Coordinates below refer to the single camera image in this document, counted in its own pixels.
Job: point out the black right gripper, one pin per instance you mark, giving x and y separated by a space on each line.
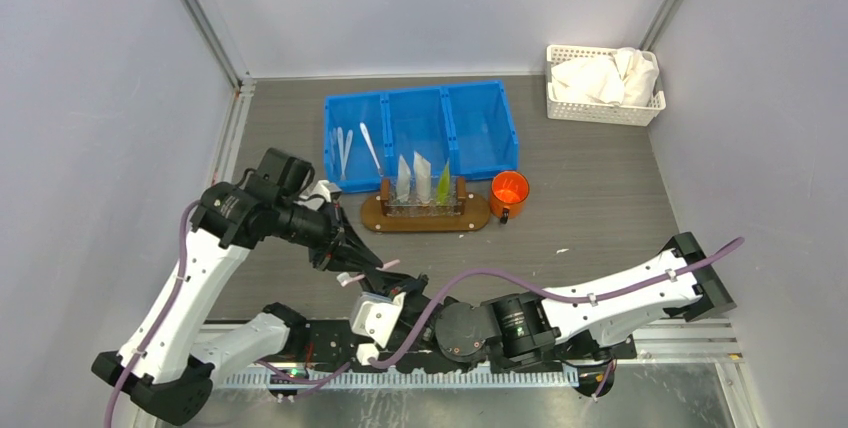
410 285

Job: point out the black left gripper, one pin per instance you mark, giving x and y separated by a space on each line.
339 230

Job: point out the clear textured toothbrush holder rack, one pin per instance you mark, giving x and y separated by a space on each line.
391 208

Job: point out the white toothpaste tube green cap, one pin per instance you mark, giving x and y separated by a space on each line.
403 181

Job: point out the brown wooden oval tray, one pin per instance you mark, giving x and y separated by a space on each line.
475 216

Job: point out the yellow-green toothpaste tube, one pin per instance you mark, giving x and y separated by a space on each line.
444 186

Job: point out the white toothpaste tube orange cap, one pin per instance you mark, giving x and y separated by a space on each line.
423 178

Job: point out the orange plastic mug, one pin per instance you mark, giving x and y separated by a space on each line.
509 192

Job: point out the blue plastic divided bin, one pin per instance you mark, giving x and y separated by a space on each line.
469 124

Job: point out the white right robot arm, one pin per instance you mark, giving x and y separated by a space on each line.
679 280

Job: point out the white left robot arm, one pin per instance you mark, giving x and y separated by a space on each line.
162 368

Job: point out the light blue toothbrush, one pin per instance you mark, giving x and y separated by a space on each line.
344 142

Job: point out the white toothbrush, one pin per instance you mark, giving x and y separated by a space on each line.
370 145

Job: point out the white plastic basket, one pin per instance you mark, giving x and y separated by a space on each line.
598 113

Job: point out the white crumpled cloth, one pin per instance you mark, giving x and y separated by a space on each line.
624 77

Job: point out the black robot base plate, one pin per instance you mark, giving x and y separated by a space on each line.
326 345

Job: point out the aluminium frame rail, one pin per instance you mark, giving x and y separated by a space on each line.
213 42

